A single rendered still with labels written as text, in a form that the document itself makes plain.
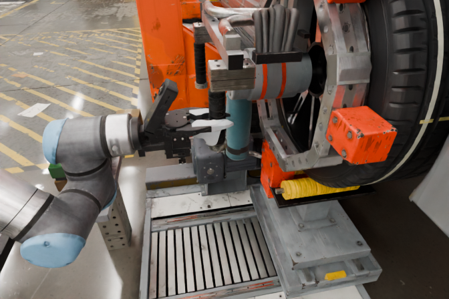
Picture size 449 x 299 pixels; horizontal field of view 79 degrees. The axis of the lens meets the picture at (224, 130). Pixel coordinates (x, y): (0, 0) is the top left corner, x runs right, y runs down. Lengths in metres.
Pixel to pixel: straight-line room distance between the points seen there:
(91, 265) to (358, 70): 1.27
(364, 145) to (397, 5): 0.24
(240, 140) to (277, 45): 0.51
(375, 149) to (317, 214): 0.68
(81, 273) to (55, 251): 0.85
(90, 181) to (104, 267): 0.80
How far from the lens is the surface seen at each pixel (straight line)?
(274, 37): 0.53
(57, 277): 1.46
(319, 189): 0.90
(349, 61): 0.54
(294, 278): 1.15
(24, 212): 0.58
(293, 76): 0.73
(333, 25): 0.56
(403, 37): 0.56
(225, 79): 0.54
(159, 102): 0.56
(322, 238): 1.17
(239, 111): 0.90
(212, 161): 1.19
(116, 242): 1.40
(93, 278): 1.40
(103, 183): 0.67
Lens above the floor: 1.14
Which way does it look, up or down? 34 degrees down
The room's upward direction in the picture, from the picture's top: straight up
